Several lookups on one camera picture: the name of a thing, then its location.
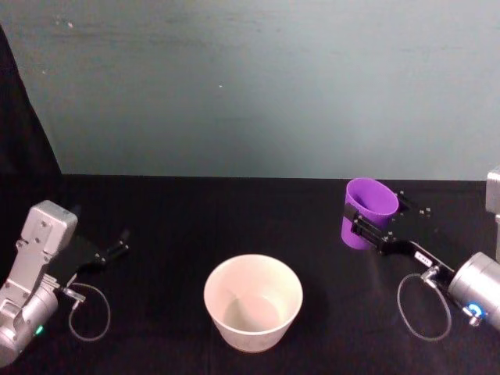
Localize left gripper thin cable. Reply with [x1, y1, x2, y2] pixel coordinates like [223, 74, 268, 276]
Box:
[61, 282, 112, 342]

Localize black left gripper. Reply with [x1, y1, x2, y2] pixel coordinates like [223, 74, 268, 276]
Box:
[47, 203, 132, 291]

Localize purple plastic cup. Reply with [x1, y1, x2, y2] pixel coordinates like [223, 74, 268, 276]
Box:
[340, 177, 400, 252]

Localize black fabric drape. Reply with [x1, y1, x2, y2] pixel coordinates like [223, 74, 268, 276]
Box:
[0, 23, 64, 177]

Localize right gripper thin cable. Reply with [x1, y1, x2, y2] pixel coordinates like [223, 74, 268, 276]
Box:
[397, 265, 454, 342]

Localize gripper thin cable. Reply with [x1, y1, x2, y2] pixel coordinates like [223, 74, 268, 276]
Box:
[397, 265, 454, 342]
[61, 282, 112, 342]

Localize black table cloth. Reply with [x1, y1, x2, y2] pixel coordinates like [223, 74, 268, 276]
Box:
[0, 173, 500, 375]

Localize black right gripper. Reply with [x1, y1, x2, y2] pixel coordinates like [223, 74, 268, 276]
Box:
[343, 190, 456, 291]

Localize white paper bowl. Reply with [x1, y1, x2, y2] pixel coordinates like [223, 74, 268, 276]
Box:
[202, 254, 305, 355]

